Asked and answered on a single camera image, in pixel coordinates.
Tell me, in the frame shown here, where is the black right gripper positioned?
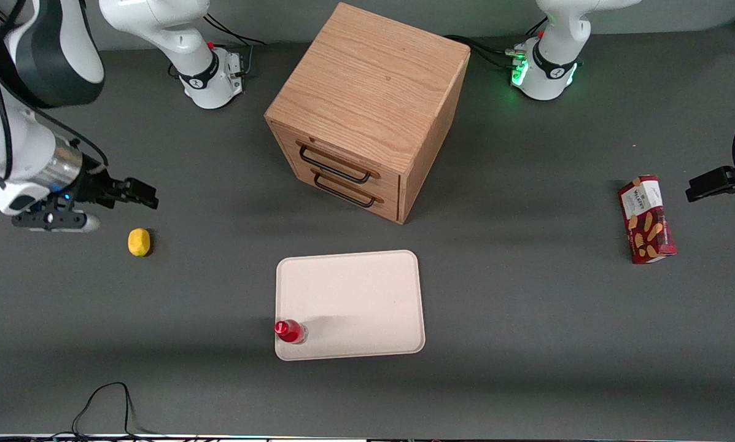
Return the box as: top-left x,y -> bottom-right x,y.
75,160 -> 160,211

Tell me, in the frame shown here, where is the red coke bottle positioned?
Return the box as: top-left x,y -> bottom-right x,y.
274,319 -> 309,345

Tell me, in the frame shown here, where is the beige plastic tray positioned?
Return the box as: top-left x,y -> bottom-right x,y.
274,249 -> 426,362

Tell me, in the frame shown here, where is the yellow lemon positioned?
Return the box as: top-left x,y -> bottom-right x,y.
128,228 -> 152,257

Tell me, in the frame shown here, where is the red cookie box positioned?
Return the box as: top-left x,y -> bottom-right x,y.
618,175 -> 677,265

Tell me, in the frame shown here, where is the black right arm base cable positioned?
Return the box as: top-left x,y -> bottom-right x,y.
201,10 -> 267,48

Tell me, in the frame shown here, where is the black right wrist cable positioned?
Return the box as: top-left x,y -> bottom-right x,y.
0,0 -> 110,186

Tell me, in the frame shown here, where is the thin black table-edge cable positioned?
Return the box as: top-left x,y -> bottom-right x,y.
48,382 -> 159,440

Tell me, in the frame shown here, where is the wooden drawer cabinet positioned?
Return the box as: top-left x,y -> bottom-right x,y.
264,2 -> 471,225

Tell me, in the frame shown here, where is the black left arm base cable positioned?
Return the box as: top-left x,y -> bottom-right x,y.
444,34 -> 526,69

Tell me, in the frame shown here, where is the black arm base cable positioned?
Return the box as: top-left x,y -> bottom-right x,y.
201,10 -> 267,48
444,34 -> 526,69

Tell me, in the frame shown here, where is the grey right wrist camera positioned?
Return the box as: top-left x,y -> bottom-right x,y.
11,211 -> 101,233

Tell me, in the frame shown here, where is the black wire drawer handle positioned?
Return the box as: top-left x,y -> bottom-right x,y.
311,170 -> 384,208
297,142 -> 381,184

